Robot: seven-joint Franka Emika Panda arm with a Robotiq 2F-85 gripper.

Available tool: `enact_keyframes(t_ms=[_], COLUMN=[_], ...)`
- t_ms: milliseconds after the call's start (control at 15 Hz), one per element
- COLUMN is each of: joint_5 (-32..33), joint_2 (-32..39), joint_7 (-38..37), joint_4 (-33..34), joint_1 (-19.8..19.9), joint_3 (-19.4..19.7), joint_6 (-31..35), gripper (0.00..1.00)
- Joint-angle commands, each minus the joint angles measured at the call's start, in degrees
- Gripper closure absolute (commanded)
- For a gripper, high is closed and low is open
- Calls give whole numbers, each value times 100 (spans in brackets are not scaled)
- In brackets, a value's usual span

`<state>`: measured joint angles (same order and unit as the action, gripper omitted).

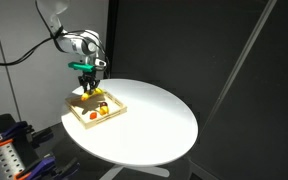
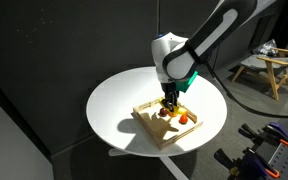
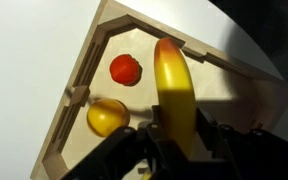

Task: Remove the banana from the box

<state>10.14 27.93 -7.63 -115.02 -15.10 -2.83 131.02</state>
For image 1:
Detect purple clamp orange tips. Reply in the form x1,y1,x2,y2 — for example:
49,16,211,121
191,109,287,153
0,120,35,148
13,155,57,180

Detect black spring clamp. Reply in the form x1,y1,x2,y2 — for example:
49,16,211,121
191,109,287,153
27,128,55,148
52,156,82,180

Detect white round table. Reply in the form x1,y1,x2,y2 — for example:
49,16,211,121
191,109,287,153
60,78,199,180

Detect perforated metal breadboard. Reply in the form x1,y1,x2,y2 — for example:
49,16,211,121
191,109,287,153
0,133,28,180

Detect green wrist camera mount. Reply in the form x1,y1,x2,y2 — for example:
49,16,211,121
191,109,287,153
67,61,96,74

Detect wooden tray box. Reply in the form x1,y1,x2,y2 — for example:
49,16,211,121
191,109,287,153
65,90,128,130

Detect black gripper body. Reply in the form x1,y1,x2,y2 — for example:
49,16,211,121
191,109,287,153
77,71,100,87

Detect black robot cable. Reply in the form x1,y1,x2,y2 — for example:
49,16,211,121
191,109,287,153
0,28,85,66

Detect yellow lemon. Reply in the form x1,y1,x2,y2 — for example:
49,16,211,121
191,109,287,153
99,105,110,116

